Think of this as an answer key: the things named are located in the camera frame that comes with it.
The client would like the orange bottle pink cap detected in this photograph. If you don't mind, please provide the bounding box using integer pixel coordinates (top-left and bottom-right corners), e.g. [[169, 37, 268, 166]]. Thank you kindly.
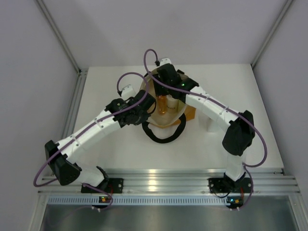
[[157, 95, 167, 115]]

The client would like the tan canvas tote bag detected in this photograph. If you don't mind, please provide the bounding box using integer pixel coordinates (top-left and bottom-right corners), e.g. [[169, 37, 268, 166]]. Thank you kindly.
[[142, 68, 198, 144]]

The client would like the beige bottle beige cap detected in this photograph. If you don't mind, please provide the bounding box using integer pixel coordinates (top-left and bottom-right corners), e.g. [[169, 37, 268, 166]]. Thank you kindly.
[[167, 95, 179, 115]]

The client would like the clear bottle black cap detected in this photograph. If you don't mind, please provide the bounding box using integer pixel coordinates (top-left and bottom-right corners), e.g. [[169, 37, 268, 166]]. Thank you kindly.
[[206, 118, 219, 133]]

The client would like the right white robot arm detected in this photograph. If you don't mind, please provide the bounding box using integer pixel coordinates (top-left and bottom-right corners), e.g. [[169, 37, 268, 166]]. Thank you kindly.
[[153, 64, 256, 191]]

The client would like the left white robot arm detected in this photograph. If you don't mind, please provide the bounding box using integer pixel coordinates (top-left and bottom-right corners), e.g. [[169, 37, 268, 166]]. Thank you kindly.
[[45, 90, 156, 193]]

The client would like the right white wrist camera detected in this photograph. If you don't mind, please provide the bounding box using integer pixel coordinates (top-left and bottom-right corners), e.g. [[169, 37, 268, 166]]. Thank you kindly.
[[155, 57, 172, 67]]

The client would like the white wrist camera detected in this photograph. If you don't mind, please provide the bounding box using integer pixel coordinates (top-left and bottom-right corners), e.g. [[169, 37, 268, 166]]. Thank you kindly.
[[155, 57, 172, 67], [119, 85, 136, 100]]

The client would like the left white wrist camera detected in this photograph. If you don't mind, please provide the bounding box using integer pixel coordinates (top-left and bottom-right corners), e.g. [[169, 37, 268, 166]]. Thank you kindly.
[[119, 85, 136, 100]]

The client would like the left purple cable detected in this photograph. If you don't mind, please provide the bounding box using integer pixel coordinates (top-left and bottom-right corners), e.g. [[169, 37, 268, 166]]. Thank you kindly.
[[33, 71, 150, 212]]

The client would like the purple cable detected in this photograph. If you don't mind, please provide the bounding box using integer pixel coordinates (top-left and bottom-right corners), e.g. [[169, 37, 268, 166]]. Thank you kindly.
[[33, 71, 150, 212], [143, 49, 267, 210]]

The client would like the left aluminium frame post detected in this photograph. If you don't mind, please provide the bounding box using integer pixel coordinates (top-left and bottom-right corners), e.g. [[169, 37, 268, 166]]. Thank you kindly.
[[34, 0, 81, 74]]

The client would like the aluminium frame post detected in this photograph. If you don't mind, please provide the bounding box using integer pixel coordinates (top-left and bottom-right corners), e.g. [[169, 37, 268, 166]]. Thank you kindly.
[[34, 0, 81, 74], [250, 0, 295, 69]]

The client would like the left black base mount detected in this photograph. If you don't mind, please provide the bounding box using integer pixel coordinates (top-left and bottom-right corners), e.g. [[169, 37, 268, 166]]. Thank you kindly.
[[81, 178, 124, 194]]

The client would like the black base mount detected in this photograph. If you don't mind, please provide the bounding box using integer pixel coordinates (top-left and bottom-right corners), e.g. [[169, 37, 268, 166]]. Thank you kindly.
[[81, 178, 124, 194], [208, 178, 252, 194]]

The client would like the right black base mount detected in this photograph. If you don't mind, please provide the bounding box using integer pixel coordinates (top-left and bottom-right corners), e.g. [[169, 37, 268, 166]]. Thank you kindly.
[[208, 178, 252, 194]]

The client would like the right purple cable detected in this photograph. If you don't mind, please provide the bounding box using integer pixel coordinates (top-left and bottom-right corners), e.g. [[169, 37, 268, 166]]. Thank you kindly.
[[143, 49, 267, 210]]

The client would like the grey slotted cable duct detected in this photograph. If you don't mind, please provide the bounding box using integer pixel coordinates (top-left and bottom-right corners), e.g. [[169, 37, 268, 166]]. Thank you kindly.
[[47, 195, 230, 206]]

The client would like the aluminium mounting rail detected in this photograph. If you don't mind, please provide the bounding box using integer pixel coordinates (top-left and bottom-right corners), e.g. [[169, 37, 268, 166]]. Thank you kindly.
[[38, 168, 300, 196]]

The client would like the right aluminium frame post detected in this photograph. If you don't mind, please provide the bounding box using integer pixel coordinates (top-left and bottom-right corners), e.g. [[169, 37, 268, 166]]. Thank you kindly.
[[250, 0, 295, 69]]

